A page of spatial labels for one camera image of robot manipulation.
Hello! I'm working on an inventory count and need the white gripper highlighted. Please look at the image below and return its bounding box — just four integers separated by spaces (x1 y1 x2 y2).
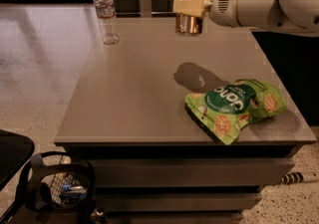
172 0 240 27

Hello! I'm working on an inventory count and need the orange drink can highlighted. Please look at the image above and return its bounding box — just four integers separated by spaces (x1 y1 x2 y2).
175 13 203 36

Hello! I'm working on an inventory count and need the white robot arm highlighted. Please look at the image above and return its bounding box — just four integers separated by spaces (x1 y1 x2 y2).
172 0 319 37

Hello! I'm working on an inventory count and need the clear plastic water bottle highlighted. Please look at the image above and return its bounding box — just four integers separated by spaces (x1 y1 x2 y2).
94 0 120 45

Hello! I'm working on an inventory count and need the green snack bag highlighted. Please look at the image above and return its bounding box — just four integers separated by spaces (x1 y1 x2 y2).
185 79 286 145

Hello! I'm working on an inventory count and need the grey drawer cabinet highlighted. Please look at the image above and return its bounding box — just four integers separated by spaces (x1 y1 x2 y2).
55 18 315 224

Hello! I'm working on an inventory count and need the striped pole on floor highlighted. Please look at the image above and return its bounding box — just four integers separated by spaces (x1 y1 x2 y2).
280 172 319 184

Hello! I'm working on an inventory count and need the black mesh waste basket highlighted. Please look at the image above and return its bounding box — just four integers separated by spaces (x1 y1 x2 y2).
14 151 96 224

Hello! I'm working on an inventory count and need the metal rail on wall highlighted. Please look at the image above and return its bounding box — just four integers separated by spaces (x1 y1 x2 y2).
116 12 176 18

